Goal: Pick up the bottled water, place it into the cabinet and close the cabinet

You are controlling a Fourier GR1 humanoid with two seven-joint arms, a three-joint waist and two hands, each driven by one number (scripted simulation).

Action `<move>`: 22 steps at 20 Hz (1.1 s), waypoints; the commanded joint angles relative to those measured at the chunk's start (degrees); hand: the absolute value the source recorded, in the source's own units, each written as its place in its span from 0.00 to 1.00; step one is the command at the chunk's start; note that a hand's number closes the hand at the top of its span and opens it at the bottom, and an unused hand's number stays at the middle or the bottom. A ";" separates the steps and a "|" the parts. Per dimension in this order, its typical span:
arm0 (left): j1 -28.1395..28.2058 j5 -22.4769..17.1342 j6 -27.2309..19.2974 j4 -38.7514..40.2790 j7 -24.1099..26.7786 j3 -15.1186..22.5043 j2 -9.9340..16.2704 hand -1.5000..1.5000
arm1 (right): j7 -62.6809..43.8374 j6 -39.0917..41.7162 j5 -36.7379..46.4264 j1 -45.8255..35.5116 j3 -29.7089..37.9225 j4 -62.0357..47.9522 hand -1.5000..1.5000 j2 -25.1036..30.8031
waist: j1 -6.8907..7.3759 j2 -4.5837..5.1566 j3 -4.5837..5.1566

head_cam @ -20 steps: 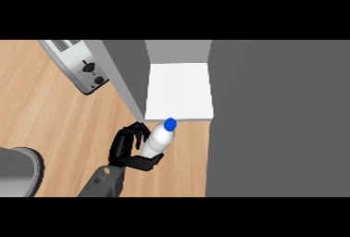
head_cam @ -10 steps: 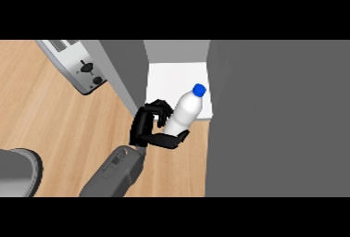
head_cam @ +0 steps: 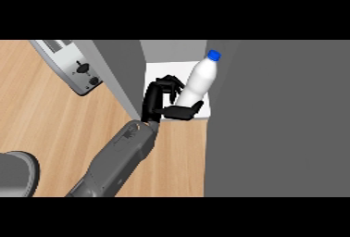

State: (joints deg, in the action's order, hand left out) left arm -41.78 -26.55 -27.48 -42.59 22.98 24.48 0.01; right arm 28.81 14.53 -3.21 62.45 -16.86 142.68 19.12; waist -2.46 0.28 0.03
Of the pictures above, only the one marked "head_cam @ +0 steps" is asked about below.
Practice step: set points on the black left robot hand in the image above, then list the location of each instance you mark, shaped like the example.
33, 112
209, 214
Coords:
152, 102

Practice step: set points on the white bottle with blue cap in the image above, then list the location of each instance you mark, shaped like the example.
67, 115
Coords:
200, 80

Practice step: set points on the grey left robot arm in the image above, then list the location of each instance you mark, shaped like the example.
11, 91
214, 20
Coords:
121, 154

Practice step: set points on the grey cabinet with white shelf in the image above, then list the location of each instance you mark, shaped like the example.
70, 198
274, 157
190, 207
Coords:
122, 68

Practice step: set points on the dark grey cabinet door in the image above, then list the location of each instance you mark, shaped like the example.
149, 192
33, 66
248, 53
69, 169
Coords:
283, 123

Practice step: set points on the grey toaster with black knobs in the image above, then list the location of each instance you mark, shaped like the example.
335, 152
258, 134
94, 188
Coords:
69, 61

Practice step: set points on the dark grey round object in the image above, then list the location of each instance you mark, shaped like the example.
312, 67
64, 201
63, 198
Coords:
16, 174

